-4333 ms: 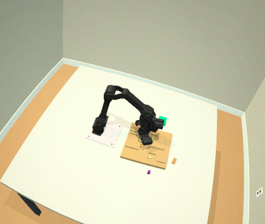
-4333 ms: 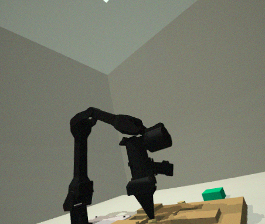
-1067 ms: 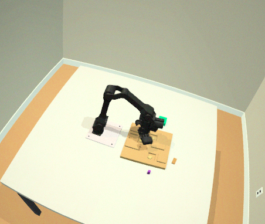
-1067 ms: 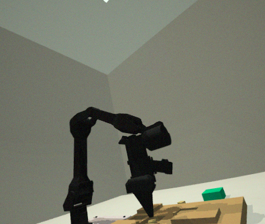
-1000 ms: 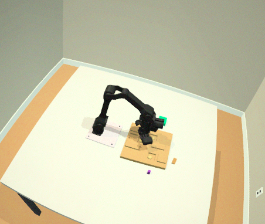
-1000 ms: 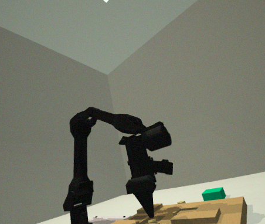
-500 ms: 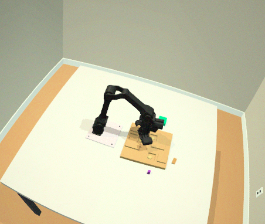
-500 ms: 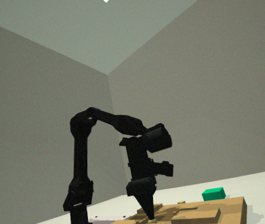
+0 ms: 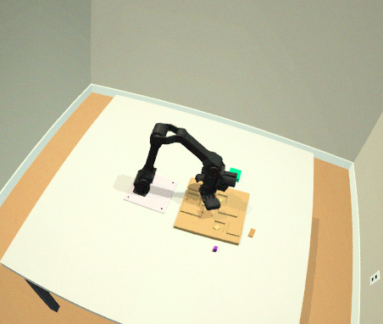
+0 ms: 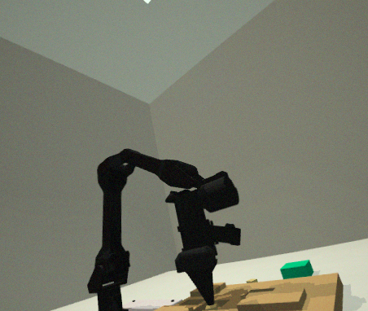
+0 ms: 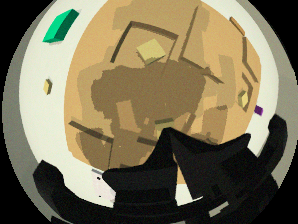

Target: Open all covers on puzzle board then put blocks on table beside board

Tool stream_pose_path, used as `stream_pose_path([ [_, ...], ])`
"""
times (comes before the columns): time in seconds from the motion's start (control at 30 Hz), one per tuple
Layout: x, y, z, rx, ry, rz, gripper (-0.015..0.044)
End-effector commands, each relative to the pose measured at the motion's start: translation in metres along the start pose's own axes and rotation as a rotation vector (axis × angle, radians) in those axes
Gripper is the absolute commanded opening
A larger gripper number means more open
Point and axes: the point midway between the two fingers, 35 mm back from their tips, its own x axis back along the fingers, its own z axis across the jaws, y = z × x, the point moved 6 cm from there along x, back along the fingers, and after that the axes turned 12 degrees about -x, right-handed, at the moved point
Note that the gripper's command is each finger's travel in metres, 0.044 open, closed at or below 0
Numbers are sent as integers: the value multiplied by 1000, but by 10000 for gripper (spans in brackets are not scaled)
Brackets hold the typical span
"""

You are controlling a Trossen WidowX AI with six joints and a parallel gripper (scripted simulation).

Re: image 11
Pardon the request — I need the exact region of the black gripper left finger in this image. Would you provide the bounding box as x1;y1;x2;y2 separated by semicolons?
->
102;128;178;200

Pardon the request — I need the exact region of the small purple block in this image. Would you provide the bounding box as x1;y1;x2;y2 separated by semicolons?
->
254;105;263;116

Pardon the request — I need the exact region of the green rectangular block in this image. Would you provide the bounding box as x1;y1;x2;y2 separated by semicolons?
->
43;8;80;43

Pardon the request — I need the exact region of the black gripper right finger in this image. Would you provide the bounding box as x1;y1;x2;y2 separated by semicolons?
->
166;127;251;200

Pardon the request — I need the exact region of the small orange flat block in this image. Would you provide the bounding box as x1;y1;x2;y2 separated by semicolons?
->
229;16;245;36

